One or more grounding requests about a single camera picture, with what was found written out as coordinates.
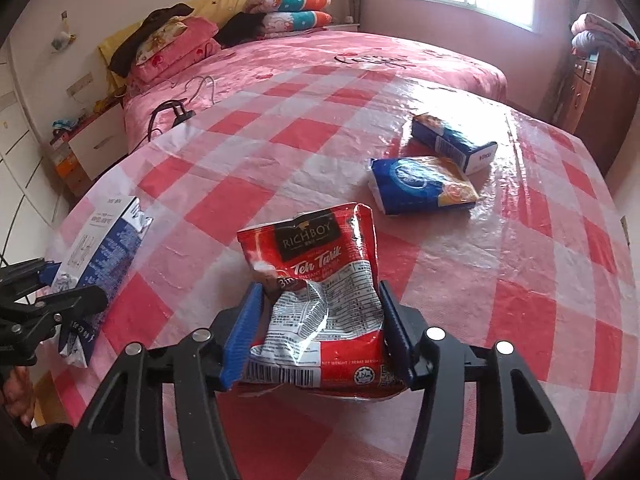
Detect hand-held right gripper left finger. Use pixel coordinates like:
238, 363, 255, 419
56, 282, 266, 480

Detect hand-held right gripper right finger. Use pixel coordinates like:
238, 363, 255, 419
378, 280, 586, 480

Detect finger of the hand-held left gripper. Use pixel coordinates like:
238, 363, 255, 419
0, 258, 64, 307
0, 285, 109, 352

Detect white blue paper packet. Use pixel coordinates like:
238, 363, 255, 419
50, 195, 153, 368

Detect red drink mix packet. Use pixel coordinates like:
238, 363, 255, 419
236, 202, 406, 403

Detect person's left hand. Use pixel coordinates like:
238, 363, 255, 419
0, 364, 37, 428

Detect orange box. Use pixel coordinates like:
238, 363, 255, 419
55, 152, 81, 181

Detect white wardrobe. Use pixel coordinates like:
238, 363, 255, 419
0, 45, 71, 261

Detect blue yellow packet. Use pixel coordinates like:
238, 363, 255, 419
369, 156, 480, 217

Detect blue carton box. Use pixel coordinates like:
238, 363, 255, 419
411, 112, 497, 176

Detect small black device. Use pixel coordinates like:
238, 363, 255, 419
149, 100, 197, 142

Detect pink checkered tablecloth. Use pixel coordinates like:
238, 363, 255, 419
45, 66, 633, 480

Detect dark brown garment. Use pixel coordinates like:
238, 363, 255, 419
109, 3, 195, 73

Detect floral cream pillow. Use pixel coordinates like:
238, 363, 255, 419
135, 19, 187, 66

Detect pink folded quilt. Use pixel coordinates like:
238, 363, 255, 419
127, 16, 222, 86

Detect bed with pink blanket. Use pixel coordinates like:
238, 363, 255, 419
122, 30, 507, 153

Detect brown wooden cabinet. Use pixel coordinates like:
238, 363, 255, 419
555, 42, 640, 176

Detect yellow headboard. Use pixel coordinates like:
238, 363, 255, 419
97, 0, 293, 93

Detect black garment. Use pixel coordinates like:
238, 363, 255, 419
216, 11, 266, 47

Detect colourful striped pillow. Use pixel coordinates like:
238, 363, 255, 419
260, 10, 333, 37
247, 0, 336, 13

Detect folded blankets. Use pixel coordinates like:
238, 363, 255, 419
570, 12, 640, 58

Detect wall ornament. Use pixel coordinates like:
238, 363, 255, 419
50, 10, 78, 53

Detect wire clothes hanger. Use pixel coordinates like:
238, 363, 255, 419
182, 75, 216, 106

